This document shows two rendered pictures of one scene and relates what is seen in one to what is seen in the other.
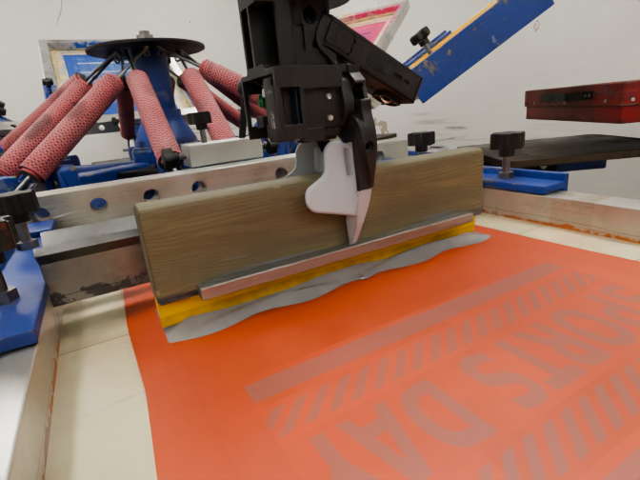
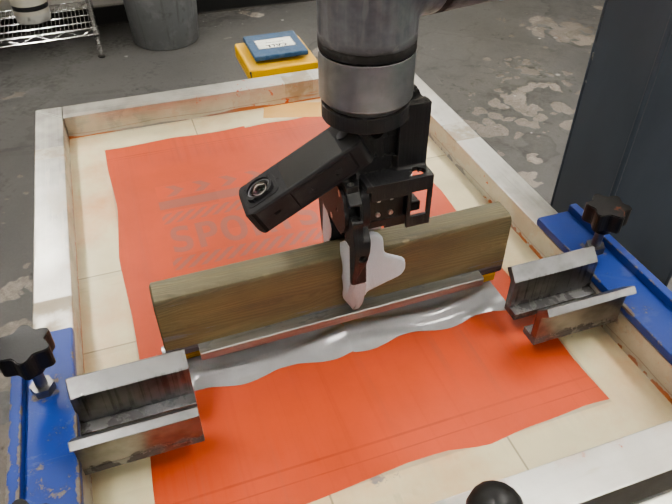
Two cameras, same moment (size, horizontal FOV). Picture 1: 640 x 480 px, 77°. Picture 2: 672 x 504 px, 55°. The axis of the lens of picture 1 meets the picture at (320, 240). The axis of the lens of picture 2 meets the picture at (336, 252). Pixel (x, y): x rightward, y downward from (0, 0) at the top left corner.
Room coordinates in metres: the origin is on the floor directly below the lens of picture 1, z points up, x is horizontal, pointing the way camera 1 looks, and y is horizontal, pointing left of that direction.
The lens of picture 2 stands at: (0.83, 0.04, 1.44)
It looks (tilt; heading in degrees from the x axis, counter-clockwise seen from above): 40 degrees down; 189
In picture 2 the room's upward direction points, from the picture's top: straight up
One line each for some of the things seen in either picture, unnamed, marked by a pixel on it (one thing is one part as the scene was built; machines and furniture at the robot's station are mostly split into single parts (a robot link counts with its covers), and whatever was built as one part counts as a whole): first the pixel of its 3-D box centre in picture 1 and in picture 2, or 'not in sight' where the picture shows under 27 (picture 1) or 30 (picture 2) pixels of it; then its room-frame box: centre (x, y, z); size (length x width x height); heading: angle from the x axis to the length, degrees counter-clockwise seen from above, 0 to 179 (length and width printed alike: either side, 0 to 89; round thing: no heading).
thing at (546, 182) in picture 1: (458, 190); (54, 488); (0.60, -0.22, 0.98); 0.30 x 0.05 x 0.07; 28
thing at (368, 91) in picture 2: not in sight; (364, 72); (0.36, -0.01, 1.23); 0.08 x 0.08 x 0.05
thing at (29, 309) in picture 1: (28, 295); (636, 318); (0.34, 0.27, 0.98); 0.30 x 0.05 x 0.07; 28
